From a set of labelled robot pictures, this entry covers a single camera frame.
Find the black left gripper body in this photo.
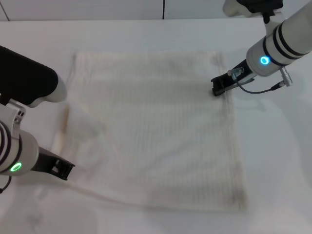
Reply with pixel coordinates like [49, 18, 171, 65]
[31, 146, 60, 174]

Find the silver barrel connector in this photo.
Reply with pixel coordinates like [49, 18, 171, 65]
[279, 67, 293, 85]

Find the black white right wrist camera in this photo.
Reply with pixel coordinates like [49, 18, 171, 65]
[223, 0, 285, 18]

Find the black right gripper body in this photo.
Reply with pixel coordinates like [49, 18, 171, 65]
[227, 59, 256, 86]

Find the white ribbed towel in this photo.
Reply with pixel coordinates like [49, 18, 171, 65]
[50, 50, 250, 213]

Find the grey right gripper cable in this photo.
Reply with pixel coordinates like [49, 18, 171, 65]
[236, 81, 283, 94]

